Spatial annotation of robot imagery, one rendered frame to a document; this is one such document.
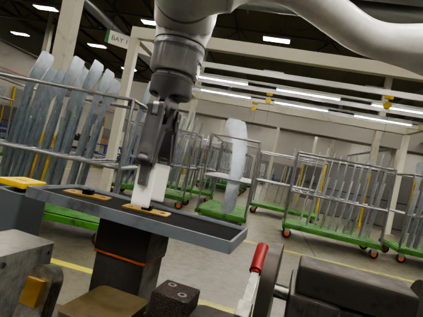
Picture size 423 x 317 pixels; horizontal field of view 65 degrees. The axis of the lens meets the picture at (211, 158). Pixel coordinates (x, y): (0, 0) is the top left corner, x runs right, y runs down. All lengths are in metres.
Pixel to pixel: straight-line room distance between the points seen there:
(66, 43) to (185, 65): 7.36
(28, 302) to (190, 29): 0.44
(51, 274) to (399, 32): 0.65
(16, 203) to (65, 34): 7.35
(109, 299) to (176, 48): 0.39
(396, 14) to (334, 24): 11.96
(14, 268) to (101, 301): 0.12
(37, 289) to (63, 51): 7.51
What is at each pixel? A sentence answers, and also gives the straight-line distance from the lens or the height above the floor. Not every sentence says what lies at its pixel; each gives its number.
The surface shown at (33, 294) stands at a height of 1.08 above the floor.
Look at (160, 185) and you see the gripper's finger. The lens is 0.64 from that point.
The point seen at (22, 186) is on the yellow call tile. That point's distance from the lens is 0.71.
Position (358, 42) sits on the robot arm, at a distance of 0.64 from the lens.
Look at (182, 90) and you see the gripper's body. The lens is 0.57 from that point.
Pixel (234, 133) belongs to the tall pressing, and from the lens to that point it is 6.63.
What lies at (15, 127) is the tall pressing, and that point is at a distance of 4.98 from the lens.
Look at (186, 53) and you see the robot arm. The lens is 0.58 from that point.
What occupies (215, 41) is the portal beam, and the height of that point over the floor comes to 3.42.
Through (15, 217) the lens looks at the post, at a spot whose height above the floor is 1.09.
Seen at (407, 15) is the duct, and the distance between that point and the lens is 12.61.
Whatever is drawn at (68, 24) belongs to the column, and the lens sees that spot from 8.02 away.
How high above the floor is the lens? 1.28
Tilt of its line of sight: level
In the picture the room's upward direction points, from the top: 12 degrees clockwise
